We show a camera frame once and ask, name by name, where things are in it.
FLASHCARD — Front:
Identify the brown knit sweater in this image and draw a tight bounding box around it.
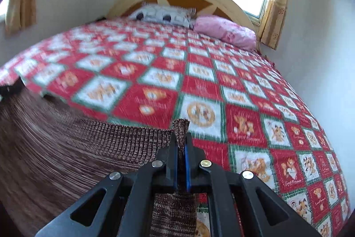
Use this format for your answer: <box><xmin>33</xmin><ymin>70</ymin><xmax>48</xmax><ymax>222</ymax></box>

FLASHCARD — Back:
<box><xmin>0</xmin><ymin>86</ymin><xmax>201</xmax><ymax>237</ymax></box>

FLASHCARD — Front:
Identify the red checkered bedspread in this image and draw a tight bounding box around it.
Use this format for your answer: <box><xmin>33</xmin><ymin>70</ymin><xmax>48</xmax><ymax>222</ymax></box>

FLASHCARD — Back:
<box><xmin>0</xmin><ymin>17</ymin><xmax>352</xmax><ymax>237</ymax></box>

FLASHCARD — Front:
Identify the white pillow with black dots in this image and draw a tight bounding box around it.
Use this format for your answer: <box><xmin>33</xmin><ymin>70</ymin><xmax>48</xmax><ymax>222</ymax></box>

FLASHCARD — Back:
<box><xmin>128</xmin><ymin>2</ymin><xmax>197</xmax><ymax>30</ymax></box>

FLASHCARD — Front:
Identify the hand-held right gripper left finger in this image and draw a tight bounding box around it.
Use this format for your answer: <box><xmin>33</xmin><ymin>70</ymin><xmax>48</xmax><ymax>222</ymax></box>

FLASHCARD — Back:
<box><xmin>35</xmin><ymin>131</ymin><xmax>178</xmax><ymax>237</ymax></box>

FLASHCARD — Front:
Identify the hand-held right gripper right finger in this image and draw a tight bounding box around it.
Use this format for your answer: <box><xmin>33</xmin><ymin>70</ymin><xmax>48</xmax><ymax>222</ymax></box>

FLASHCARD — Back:
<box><xmin>184</xmin><ymin>132</ymin><xmax>323</xmax><ymax>237</ymax></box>

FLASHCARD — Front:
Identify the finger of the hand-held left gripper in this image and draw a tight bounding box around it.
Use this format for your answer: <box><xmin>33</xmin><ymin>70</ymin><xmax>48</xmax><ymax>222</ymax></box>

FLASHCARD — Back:
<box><xmin>0</xmin><ymin>79</ymin><xmax>25</xmax><ymax>100</ymax></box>

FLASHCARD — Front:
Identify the pink pillow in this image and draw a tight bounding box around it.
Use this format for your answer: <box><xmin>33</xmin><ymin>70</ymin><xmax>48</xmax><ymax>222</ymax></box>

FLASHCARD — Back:
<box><xmin>193</xmin><ymin>15</ymin><xmax>257</xmax><ymax>50</ymax></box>

